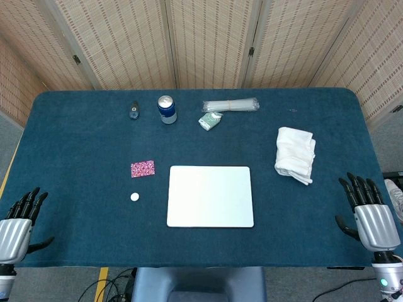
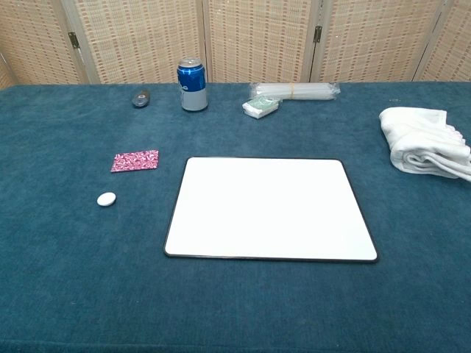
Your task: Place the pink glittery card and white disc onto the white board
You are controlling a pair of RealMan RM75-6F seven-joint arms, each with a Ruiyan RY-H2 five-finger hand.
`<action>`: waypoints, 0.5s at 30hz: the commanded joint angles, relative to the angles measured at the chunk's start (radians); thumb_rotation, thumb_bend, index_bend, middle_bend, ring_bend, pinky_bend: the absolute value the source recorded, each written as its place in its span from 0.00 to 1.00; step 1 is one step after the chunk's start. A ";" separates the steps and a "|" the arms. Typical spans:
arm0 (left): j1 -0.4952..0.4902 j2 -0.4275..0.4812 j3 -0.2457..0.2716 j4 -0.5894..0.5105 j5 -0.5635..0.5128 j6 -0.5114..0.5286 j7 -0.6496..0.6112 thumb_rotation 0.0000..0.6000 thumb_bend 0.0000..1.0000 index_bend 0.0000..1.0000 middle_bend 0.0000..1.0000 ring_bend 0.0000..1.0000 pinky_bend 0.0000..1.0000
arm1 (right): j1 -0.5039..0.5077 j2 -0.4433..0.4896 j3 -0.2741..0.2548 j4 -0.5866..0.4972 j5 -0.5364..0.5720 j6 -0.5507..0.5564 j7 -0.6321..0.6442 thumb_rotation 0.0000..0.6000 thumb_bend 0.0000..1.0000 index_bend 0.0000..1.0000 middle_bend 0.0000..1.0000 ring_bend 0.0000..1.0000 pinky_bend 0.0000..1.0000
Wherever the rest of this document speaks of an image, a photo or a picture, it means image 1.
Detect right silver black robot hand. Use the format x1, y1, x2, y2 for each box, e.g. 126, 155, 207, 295
334, 172, 401, 252

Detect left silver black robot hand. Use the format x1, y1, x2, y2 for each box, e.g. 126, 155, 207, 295
0, 187, 55, 265

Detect pink patterned card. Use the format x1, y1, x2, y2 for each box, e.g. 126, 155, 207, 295
130, 160, 156, 179

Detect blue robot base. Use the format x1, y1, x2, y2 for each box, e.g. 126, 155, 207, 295
130, 266, 268, 302

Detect white rectangular board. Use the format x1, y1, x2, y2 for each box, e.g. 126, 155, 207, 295
166, 165, 255, 228

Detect white sneaker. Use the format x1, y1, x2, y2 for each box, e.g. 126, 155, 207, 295
383, 178, 403, 223

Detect white folded towel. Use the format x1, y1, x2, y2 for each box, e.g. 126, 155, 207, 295
274, 126, 317, 186

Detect blue tablecloth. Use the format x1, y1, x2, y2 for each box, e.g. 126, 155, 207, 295
0, 87, 394, 268

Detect clear pack of straws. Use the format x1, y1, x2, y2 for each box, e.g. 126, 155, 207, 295
201, 98, 261, 113

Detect blue soda can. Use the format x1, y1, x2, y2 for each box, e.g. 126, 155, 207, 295
157, 95, 178, 125

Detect green white tissue pack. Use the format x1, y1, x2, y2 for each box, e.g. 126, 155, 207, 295
198, 112, 224, 131

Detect bamboo folding screen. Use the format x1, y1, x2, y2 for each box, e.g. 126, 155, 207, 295
0, 0, 403, 126

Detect black floor cable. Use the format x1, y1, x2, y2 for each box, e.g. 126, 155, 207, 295
314, 276, 378, 302

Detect black floor cables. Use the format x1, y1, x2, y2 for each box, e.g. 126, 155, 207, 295
77, 267, 137, 302

